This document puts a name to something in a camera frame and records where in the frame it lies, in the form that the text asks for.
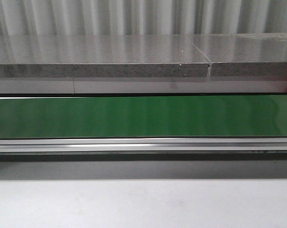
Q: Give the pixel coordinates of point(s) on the grey granite slab left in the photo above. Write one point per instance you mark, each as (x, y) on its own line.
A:
(100, 56)

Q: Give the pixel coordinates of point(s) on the grey granite slab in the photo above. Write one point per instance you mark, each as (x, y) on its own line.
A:
(263, 54)
(100, 56)

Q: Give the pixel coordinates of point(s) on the green conveyor belt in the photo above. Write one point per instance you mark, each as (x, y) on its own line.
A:
(144, 116)

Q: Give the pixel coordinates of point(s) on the grey granite slab right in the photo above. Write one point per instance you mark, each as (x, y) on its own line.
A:
(263, 54)

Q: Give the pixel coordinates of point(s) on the aluminium conveyor frame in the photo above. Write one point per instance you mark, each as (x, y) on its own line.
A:
(144, 149)

